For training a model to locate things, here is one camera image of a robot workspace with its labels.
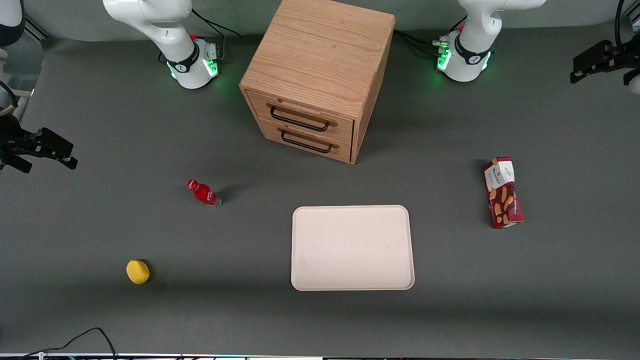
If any black metal drawer handle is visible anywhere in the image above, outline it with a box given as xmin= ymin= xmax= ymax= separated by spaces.
xmin=280 ymin=128 xmax=334 ymax=154
xmin=269 ymin=104 xmax=331 ymax=133

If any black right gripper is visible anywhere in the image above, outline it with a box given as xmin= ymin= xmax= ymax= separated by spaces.
xmin=0 ymin=114 xmax=79 ymax=174

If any wooden drawer cabinet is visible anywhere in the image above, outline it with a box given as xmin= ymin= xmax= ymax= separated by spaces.
xmin=239 ymin=0 xmax=396 ymax=165

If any yellow lemon toy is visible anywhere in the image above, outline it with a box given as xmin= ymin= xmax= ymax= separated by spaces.
xmin=125 ymin=259 xmax=151 ymax=285

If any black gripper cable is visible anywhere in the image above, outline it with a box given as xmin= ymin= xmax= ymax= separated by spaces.
xmin=614 ymin=0 xmax=633 ymax=54

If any red plastic drink bottle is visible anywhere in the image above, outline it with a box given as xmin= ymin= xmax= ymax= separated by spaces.
xmin=186 ymin=179 xmax=222 ymax=209

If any red cookie box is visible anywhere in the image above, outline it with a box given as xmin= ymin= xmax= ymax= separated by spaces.
xmin=482 ymin=156 xmax=525 ymax=230

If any wooden drawer front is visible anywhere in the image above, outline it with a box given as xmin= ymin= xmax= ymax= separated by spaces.
xmin=246 ymin=91 xmax=355 ymax=146
xmin=260 ymin=119 xmax=353 ymax=164

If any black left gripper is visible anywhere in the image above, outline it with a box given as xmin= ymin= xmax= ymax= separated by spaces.
xmin=570 ymin=40 xmax=640 ymax=86

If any black arm base cable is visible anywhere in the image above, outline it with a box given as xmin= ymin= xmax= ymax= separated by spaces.
xmin=191 ymin=8 xmax=242 ymax=39
xmin=394 ymin=29 xmax=447 ymax=57

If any cream rectangular tray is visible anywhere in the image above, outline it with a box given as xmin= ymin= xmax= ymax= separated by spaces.
xmin=290 ymin=205 xmax=416 ymax=292

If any black looping cable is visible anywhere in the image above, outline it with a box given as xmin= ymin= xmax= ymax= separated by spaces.
xmin=19 ymin=327 xmax=119 ymax=360

